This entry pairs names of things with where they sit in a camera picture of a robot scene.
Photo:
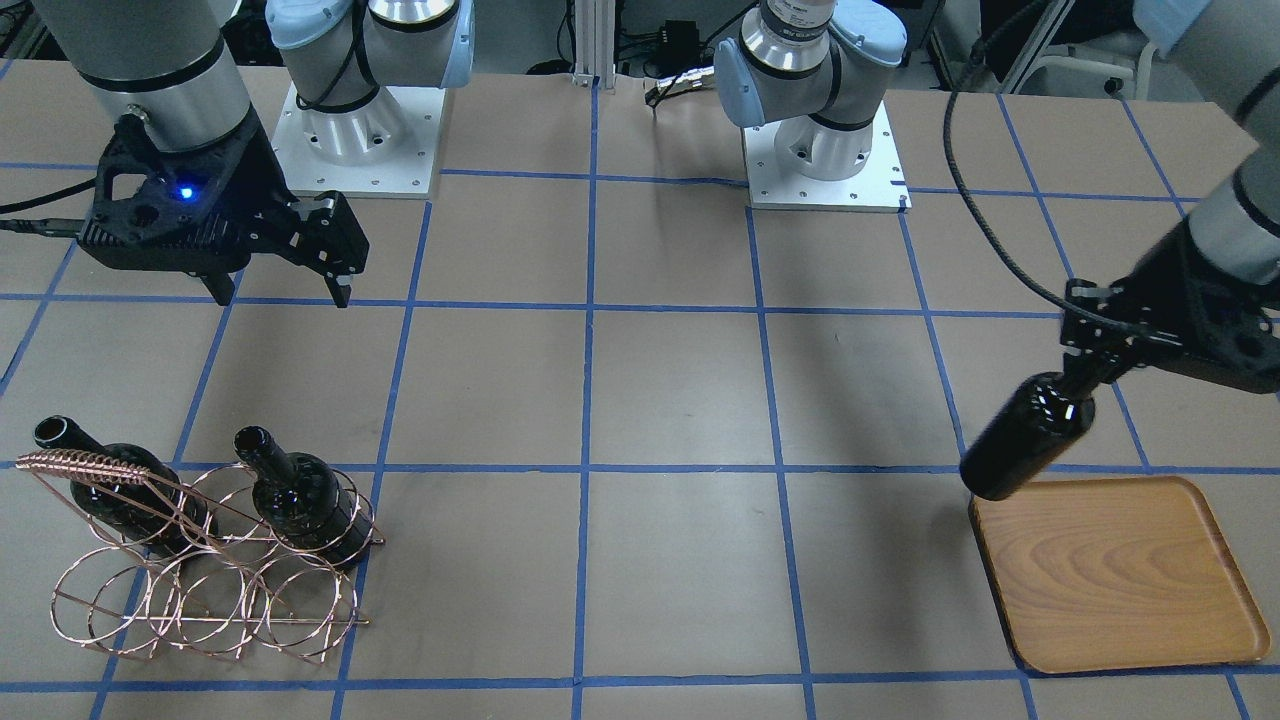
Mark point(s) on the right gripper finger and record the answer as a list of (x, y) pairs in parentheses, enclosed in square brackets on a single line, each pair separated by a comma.
[(221, 286), (333, 243)]

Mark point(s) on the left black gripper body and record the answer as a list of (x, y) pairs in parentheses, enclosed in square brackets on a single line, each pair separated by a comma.
[(1172, 290)]

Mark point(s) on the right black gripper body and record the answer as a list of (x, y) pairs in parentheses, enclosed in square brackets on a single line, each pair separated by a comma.
[(253, 188)]

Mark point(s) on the dark wine bottle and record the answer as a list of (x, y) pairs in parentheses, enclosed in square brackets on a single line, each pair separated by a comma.
[(303, 501), (1043, 417), (141, 513)]

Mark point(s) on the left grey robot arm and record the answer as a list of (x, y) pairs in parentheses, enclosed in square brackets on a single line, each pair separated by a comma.
[(831, 61)]

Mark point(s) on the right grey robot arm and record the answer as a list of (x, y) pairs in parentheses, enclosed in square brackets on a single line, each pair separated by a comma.
[(168, 62)]

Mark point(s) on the wooden tray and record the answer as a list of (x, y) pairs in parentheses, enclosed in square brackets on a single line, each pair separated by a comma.
[(1112, 574)]

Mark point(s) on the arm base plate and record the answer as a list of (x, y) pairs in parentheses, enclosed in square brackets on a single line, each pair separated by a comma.
[(387, 150), (796, 164)]

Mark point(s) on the copper wire bottle basket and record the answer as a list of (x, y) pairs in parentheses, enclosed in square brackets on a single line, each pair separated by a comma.
[(236, 588)]

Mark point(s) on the aluminium frame post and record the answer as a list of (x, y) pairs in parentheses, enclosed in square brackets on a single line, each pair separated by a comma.
[(594, 43)]

